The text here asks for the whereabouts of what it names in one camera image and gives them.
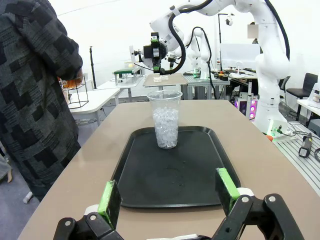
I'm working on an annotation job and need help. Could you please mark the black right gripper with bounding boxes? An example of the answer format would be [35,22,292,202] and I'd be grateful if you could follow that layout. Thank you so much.
[143,32,168,74]

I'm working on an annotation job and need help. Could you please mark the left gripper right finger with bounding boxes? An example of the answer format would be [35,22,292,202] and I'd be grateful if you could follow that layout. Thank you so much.
[211,167,298,240]

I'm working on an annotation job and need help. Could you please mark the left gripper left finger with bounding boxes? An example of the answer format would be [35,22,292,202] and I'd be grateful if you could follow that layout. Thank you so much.
[53,179,126,240]

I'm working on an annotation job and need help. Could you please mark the tall clear iced cup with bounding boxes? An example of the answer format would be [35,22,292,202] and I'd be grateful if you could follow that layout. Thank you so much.
[146,90,184,150]

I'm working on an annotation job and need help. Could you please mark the glass tea dispenser jar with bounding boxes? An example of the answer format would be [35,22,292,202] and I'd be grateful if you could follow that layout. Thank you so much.
[58,73,84,89]

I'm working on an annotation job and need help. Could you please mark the person's right forearm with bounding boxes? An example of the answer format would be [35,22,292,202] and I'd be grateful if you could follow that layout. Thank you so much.
[53,37,84,81]

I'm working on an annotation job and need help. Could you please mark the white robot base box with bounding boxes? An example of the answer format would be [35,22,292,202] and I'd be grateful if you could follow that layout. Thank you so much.
[265,119,291,139]

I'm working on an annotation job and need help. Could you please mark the brown top background table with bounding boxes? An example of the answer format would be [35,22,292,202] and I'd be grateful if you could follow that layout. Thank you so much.
[142,73,189,89]

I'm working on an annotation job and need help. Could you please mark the green topped conveyor unit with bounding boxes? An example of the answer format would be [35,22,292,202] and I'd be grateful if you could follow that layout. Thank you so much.
[113,67,143,84]

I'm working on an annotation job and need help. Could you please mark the black plastic serving tray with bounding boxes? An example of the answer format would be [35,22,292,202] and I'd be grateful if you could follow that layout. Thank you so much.
[111,126,242,210]

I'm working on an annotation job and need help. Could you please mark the grey aluminium workbench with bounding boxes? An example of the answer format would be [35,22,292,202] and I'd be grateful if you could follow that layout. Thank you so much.
[183,73,231,101]

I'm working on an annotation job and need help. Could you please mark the black tripod pole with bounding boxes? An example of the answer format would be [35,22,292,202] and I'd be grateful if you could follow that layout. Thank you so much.
[89,45,98,90]

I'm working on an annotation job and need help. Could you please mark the black light stand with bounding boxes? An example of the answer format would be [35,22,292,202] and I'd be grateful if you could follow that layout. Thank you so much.
[217,12,235,74]

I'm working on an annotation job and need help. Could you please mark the aluminium slotted base table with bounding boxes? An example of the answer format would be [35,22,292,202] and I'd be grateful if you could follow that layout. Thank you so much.
[271,121,320,191]

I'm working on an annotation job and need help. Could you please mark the white cylinder on floor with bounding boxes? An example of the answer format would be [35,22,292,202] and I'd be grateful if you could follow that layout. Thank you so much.
[22,191,34,205]

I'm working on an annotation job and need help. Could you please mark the computer tower with pink fans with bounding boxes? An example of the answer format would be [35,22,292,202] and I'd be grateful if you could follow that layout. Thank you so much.
[234,96,259,122]

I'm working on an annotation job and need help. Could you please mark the black handheld tool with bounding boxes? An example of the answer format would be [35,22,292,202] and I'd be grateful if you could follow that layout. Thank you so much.
[298,132,314,159]

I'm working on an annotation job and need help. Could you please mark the seated person behind monitor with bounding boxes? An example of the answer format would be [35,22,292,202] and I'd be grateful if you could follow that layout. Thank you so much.
[247,22,262,55]

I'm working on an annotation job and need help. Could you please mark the black office chair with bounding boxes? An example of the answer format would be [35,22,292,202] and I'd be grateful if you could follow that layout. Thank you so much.
[286,72,319,121]

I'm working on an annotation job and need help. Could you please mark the person in patterned dark shirt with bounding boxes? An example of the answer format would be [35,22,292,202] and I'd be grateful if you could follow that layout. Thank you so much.
[0,0,84,203]

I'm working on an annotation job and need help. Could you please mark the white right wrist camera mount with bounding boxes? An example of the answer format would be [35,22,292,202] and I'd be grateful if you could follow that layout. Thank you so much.
[129,45,145,64]

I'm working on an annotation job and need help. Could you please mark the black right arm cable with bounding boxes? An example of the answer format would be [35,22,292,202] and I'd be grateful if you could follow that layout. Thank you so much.
[159,0,291,76]

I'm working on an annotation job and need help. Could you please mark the black wire dispenser stand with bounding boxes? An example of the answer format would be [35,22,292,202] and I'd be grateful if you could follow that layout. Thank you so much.
[66,74,90,110]

